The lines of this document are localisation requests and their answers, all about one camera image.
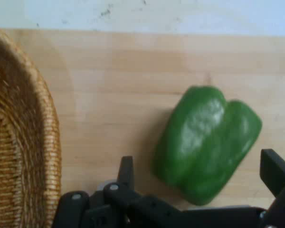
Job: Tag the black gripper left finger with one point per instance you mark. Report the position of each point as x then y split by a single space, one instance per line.
126 171

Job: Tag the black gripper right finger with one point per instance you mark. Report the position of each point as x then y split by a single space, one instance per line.
275 171

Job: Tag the green bell pepper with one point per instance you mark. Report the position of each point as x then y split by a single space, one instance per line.
204 147

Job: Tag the wooden cutting board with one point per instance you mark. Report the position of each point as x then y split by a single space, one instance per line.
109 95

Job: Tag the brown wicker basket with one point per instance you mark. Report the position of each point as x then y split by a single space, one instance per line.
19 142

